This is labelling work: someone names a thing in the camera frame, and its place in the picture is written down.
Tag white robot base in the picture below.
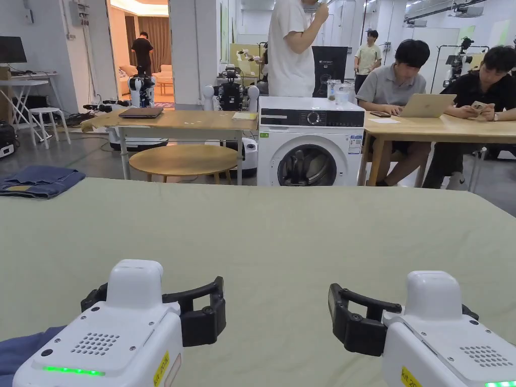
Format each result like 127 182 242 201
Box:
108 128 169 153

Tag wooden table with dark laptop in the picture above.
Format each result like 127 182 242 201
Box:
80 106 259 181

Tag white humanoid robot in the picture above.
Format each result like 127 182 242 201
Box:
127 66 157 109

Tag white round stool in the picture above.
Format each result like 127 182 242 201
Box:
27 107 72 150

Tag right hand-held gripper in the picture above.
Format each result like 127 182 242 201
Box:
328 270 516 387

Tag bed with pale green sheet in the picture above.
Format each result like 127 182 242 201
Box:
0 177 516 387

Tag black display board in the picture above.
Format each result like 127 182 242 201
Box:
312 46 349 98

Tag folded blue jeans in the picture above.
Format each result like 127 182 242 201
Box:
0 166 87 201

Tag white washing machine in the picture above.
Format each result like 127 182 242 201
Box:
257 79 366 187

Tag white desk with monitor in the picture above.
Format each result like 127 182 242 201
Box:
0 36 60 126

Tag wooden table with silver laptop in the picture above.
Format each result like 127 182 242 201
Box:
358 93 516 187

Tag white and black robot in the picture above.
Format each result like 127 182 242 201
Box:
201 63 260 112

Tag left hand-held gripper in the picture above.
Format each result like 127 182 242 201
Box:
12 260 226 387

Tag blue shirt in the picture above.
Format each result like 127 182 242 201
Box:
0 326 68 378

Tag round wooden low table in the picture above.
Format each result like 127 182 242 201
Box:
128 145 239 185

